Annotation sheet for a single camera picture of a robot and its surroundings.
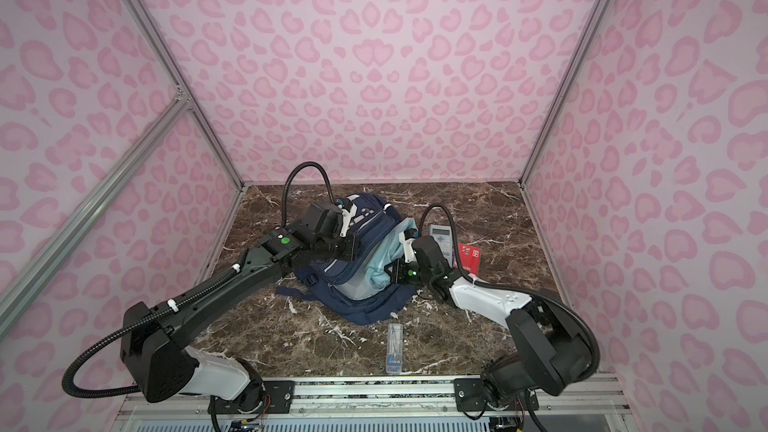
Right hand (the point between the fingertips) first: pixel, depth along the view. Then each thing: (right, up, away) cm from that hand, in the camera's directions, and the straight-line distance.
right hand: (384, 267), depth 84 cm
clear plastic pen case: (+3, -21, -4) cm, 22 cm away
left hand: (-5, +9, -6) cm, 12 cm away
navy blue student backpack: (-16, -4, -1) cm, 17 cm away
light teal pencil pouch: (-3, -3, -2) cm, 5 cm away
